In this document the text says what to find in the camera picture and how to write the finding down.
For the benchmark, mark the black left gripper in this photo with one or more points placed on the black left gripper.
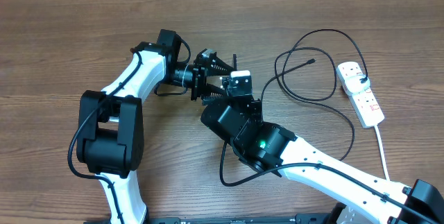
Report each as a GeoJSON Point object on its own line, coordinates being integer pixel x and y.
{"type": "Point", "coordinates": [200, 76]}

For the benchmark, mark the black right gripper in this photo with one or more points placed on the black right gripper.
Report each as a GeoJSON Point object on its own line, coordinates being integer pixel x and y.
{"type": "Point", "coordinates": [254, 107]}

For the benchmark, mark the blue Galaxy smartphone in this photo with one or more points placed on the blue Galaxy smartphone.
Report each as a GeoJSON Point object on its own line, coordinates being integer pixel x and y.
{"type": "Point", "coordinates": [234, 62]}

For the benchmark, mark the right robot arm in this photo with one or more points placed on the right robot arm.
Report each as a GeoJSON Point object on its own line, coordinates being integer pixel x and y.
{"type": "Point", "coordinates": [270, 148]}

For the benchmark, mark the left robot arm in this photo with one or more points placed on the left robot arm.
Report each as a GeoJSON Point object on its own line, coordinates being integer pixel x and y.
{"type": "Point", "coordinates": [109, 143]}

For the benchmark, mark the white charger plug adapter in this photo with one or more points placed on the white charger plug adapter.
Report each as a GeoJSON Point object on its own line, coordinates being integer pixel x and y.
{"type": "Point", "coordinates": [356, 84]}

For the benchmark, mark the white power strip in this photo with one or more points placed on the white power strip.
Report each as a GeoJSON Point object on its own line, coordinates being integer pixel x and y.
{"type": "Point", "coordinates": [364, 103]}

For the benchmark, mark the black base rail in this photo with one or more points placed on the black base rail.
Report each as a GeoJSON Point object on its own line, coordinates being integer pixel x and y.
{"type": "Point", "coordinates": [310, 218]}

